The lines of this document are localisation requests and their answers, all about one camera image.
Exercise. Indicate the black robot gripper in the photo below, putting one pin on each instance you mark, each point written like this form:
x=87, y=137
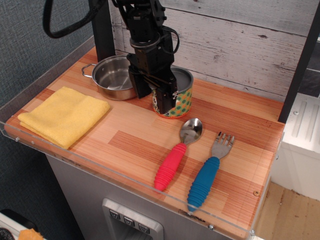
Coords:
x=150, y=66

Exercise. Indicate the peas and carrots toy can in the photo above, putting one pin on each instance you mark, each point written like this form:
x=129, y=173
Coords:
x=183, y=100

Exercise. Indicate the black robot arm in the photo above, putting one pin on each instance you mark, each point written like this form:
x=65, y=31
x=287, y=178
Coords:
x=143, y=16

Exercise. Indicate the stainless steel toy pot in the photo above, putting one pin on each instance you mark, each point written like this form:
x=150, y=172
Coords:
x=111, y=75

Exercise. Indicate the folded yellow cloth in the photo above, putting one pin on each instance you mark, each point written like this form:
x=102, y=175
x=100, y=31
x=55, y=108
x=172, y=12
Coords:
x=64, y=117

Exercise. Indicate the grey toy fridge cabinet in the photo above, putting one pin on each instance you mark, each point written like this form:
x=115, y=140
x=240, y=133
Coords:
x=85, y=193

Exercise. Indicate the silver dispenser button panel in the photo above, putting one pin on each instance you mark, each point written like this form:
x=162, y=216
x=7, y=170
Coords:
x=130, y=221

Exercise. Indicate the clear acrylic table guard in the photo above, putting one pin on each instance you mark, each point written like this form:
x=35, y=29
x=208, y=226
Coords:
x=129, y=144

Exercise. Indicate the white toy sink unit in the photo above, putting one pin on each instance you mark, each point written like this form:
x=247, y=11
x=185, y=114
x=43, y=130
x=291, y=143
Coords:
x=297, y=163

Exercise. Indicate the orange object bottom corner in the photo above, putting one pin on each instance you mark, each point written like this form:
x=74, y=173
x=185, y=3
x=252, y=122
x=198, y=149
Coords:
x=30, y=234

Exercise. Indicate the black white object bottom left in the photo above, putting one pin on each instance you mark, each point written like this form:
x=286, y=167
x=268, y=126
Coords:
x=14, y=222

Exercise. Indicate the red handled metal spoon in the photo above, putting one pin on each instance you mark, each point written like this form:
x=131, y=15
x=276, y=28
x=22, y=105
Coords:
x=189, y=133

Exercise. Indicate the blue handled metal fork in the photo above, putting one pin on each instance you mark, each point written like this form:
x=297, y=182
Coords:
x=201, y=186

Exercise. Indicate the black vertical post right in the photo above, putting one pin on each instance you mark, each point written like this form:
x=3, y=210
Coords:
x=301, y=67

